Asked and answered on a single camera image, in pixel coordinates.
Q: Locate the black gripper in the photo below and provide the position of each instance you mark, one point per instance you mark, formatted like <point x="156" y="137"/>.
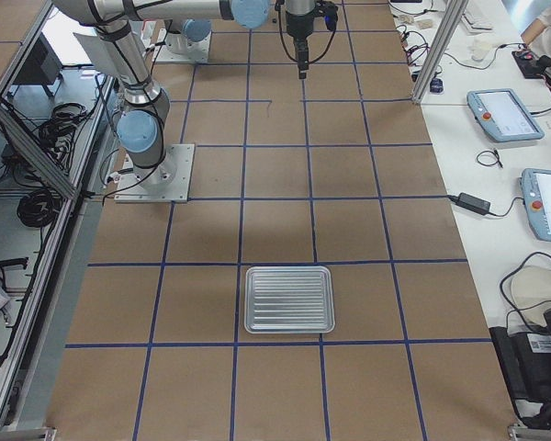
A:
<point x="297" y="25"/>

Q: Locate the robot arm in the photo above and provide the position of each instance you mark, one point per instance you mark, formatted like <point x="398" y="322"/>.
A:
<point x="141" y="128"/>

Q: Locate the metal ribbed tray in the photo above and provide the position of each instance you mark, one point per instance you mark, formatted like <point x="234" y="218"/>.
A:
<point x="288" y="300"/>

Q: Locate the brown paper table cover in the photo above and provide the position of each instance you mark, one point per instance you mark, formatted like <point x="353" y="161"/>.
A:
<point x="337" y="170"/>

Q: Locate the blue checkered small box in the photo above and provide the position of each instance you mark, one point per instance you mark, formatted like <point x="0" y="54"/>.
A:
<point x="436" y="86"/>

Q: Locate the far blue teach pendant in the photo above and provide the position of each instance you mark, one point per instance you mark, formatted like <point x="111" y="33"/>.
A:
<point x="503" y="116"/>

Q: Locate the blue teach pendant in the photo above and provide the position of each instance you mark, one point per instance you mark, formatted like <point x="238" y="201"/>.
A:
<point x="536" y="188"/>
<point x="503" y="116"/>

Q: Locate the black power adapter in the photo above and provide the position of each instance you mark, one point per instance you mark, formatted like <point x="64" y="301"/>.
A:
<point x="474" y="204"/>

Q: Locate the near blue teach pendant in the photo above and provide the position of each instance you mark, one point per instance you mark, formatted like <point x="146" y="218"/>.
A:
<point x="536" y="188"/>

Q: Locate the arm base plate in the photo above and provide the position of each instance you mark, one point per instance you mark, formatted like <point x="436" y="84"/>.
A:
<point x="178" y="49"/>
<point x="169" y="182"/>

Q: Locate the aluminium frame post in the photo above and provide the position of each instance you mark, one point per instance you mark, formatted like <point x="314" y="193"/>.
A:
<point x="446" y="29"/>

